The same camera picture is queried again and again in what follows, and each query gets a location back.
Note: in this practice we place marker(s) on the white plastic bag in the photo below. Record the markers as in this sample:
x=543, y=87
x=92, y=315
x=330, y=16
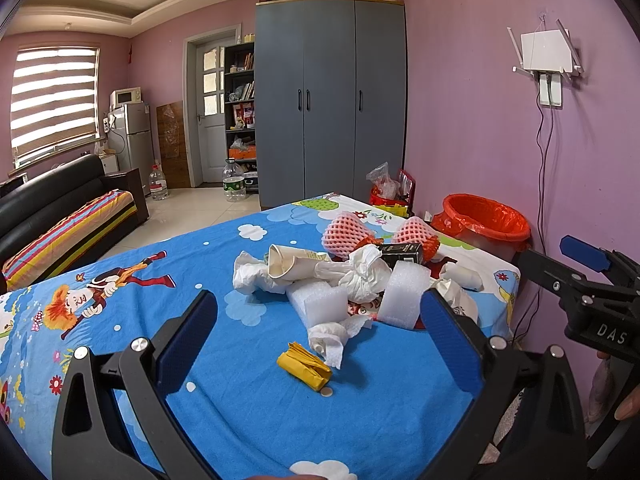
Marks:
x=251, y=274

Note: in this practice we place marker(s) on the white wall socket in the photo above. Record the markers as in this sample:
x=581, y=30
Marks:
x=550, y=90

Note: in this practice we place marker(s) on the striped sofa cushion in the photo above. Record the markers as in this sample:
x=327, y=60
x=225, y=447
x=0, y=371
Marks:
x=75, y=241

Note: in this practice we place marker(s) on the black small box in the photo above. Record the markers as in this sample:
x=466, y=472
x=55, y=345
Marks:
x=393, y=253

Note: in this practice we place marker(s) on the grey panel door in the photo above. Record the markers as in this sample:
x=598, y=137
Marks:
x=210, y=107

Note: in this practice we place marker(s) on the orange-lined trash bin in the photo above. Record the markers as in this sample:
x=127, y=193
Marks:
x=485, y=224

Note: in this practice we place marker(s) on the pink foam fruit net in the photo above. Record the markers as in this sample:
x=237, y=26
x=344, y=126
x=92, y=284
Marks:
x=416, y=231
x=345, y=234

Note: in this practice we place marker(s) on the white wifi router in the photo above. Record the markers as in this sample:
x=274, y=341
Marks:
x=546, y=51

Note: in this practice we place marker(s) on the dark bookshelf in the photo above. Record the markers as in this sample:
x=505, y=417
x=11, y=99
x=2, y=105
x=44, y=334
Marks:
x=239, y=109

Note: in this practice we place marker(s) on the yellow paper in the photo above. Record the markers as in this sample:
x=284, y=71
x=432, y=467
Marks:
x=304, y=366

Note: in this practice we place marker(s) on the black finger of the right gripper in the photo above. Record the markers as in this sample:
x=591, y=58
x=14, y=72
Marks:
x=563, y=281

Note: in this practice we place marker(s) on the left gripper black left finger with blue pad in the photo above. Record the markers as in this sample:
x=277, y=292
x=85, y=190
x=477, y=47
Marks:
x=90, y=440

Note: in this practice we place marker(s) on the white paper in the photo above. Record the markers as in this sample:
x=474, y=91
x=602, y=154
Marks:
x=454, y=284

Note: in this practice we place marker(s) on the white microwave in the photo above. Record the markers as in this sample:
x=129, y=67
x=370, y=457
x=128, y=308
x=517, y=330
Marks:
x=125, y=96

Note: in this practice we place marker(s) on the grey wardrobe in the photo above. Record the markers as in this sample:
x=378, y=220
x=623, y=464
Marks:
x=331, y=96

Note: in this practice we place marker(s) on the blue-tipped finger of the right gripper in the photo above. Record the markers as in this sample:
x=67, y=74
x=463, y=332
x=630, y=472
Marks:
x=591, y=257

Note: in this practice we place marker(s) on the silver refrigerator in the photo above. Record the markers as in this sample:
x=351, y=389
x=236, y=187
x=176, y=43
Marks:
x=129, y=135

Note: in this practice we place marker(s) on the white tissue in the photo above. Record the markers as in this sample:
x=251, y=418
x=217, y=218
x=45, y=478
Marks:
x=364, y=274

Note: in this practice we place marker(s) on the cartoon blue tablecloth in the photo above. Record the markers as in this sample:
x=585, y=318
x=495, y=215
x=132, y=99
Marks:
x=388, y=410

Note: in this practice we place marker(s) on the large water bottle green label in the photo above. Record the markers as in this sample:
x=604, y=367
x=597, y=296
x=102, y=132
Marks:
x=233, y=181

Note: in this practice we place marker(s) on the brown cardboard sheet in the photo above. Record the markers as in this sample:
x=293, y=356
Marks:
x=172, y=142

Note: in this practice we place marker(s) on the person's right hand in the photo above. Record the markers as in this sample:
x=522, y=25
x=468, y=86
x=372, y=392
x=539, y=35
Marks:
x=630, y=407

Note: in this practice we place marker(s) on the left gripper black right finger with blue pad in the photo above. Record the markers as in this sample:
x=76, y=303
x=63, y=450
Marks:
x=525, y=418

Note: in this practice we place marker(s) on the water bottle red label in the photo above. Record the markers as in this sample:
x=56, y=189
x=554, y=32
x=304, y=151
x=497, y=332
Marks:
x=158, y=184

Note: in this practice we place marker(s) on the beige paper cup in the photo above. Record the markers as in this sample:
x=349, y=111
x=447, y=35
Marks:
x=293, y=264

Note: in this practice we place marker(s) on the red bucket with bags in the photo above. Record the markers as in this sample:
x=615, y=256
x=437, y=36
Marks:
x=392, y=194

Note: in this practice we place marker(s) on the small white tissue wad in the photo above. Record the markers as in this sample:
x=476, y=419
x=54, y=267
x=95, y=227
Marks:
x=329, y=339

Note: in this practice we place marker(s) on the window zebra blind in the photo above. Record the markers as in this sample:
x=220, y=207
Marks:
x=54, y=101

